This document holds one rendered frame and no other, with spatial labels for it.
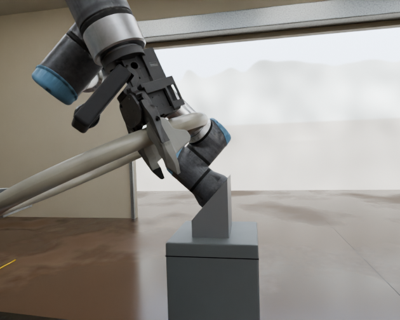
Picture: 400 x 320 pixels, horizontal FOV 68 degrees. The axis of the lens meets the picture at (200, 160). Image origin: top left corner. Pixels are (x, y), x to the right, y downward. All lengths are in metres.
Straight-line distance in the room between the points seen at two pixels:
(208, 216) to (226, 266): 0.22
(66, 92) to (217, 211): 0.91
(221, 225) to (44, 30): 6.06
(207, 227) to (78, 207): 5.07
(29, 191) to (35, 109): 6.26
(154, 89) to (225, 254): 0.95
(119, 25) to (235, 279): 1.10
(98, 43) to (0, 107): 6.79
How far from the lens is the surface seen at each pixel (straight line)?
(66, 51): 0.65
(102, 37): 0.50
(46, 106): 6.62
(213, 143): 1.40
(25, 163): 6.89
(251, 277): 1.35
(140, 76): 0.51
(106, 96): 0.47
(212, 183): 1.38
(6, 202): 0.55
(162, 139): 0.45
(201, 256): 1.34
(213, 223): 1.38
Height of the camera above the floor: 1.25
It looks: 2 degrees down
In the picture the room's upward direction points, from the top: 2 degrees counter-clockwise
